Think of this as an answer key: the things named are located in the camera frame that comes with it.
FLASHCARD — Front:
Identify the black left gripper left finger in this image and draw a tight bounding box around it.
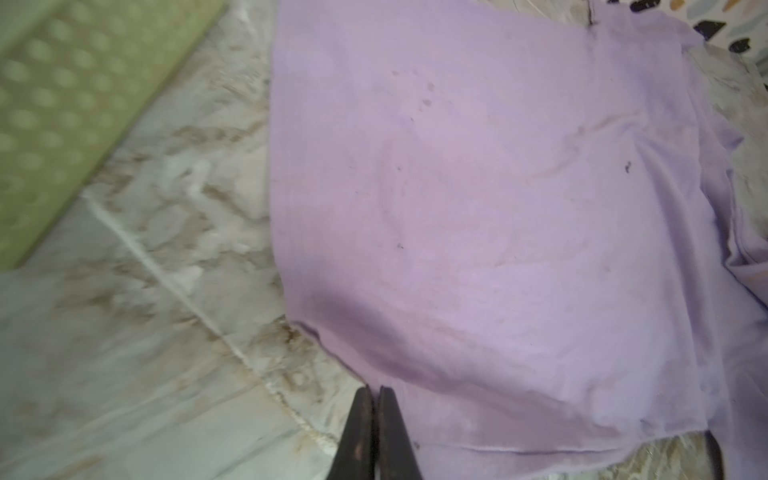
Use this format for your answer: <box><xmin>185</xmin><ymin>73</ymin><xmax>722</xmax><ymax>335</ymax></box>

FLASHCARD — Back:
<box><xmin>326</xmin><ymin>386</ymin><xmax>375</xmax><ymax>480</ymax></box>

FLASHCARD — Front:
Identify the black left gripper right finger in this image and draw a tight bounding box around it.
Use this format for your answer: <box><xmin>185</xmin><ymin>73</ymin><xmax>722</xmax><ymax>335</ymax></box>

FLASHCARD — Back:
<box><xmin>376</xmin><ymin>386</ymin><xmax>422</xmax><ymax>480</ymax></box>

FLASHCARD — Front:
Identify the lilac t-shirt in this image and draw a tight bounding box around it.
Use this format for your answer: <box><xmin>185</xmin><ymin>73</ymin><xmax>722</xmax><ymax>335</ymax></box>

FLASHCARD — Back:
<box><xmin>269</xmin><ymin>1</ymin><xmax>767</xmax><ymax>479</ymax></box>

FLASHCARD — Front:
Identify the light green plastic basket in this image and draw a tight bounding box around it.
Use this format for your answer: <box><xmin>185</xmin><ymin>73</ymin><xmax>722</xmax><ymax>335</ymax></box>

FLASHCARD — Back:
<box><xmin>1</xmin><ymin>0</ymin><xmax>225</xmax><ymax>269</ymax></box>

